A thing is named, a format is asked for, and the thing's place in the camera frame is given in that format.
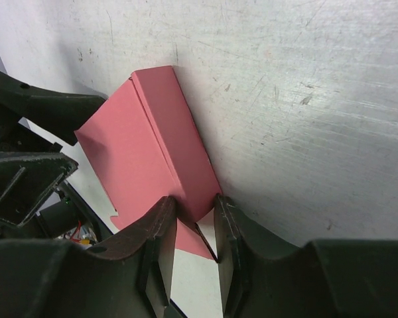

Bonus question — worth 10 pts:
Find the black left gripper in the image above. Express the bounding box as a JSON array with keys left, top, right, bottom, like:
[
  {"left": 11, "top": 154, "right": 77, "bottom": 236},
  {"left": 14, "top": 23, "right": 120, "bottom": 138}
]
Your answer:
[{"left": 0, "top": 72, "right": 105, "bottom": 227}]

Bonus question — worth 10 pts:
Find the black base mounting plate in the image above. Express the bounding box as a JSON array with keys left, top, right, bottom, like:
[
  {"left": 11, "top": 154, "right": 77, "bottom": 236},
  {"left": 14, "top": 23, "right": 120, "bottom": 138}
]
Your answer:
[{"left": 34, "top": 182, "right": 113, "bottom": 245}]

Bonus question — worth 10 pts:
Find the pink paper box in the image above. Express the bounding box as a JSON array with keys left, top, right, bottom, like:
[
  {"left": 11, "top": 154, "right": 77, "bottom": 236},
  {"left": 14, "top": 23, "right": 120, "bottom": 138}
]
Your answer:
[{"left": 75, "top": 66, "right": 221, "bottom": 258}]

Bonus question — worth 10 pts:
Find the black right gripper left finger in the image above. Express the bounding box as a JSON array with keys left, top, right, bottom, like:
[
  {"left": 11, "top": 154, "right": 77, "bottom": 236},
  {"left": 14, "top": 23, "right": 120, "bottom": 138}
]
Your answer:
[{"left": 0, "top": 196, "right": 178, "bottom": 317}]

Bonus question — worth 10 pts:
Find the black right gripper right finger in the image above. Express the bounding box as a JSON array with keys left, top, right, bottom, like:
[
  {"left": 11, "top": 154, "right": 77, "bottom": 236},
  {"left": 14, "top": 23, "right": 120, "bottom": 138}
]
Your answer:
[{"left": 214, "top": 195, "right": 398, "bottom": 317}]

